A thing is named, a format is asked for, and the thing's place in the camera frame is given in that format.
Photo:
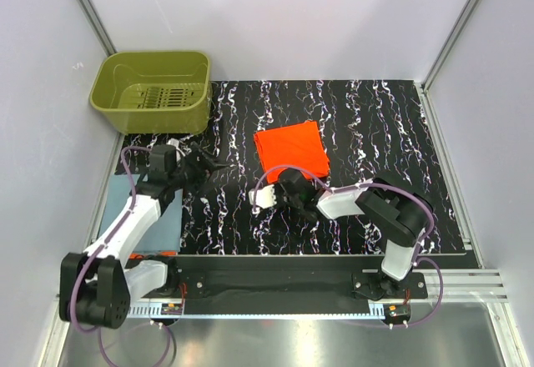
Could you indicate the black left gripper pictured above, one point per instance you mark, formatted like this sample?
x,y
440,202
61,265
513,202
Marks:
x,y
205,163

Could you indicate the aluminium front rail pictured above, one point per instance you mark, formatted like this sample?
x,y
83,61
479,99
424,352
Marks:
x,y
447,286

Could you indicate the right aluminium frame post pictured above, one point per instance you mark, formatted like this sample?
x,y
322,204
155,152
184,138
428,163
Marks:
x,y
452,38

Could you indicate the black marble pattern mat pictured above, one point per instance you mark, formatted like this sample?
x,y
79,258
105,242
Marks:
x,y
366,126

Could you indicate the olive green plastic basket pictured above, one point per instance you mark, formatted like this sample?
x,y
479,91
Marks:
x,y
154,92

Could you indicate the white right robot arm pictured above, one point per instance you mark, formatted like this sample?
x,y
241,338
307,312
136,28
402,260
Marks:
x,y
401,213

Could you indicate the left aluminium frame post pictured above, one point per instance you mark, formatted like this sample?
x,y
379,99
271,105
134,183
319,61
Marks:
x,y
96,23

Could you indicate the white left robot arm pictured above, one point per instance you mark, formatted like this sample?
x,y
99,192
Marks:
x,y
96,286

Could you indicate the aluminium frame post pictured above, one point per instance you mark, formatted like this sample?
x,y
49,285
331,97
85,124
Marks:
x,y
96,23
452,38

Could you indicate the folded grey-blue t shirt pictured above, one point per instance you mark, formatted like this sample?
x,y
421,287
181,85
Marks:
x,y
117,200

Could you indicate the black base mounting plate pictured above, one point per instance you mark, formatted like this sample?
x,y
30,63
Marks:
x,y
272,285

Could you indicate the orange t shirt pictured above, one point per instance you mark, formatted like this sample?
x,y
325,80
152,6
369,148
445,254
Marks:
x,y
298,145

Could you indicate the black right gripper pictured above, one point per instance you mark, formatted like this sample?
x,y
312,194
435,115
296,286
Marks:
x,y
277,189

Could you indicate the folded orange t shirt underneath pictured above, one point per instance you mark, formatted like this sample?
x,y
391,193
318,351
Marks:
x,y
135,256

